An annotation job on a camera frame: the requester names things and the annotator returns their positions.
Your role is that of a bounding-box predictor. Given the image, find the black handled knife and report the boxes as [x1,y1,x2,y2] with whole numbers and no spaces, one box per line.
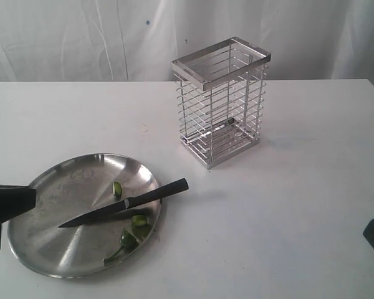
[59,178,189,228]

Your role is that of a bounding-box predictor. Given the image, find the green cucumber slice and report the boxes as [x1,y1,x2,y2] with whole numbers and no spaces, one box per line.
[112,181,123,198]

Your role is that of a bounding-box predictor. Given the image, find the white backdrop curtain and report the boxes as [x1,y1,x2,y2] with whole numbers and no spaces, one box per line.
[0,1,374,84]

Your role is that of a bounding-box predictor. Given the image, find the green chili pepper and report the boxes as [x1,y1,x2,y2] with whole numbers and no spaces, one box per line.
[103,229,138,263]

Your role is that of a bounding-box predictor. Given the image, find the round steel plate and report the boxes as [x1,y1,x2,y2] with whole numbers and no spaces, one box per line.
[7,153,161,278]

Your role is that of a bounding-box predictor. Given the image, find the chrome wire utensil holder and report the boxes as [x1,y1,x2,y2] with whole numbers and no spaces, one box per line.
[172,37,271,169]

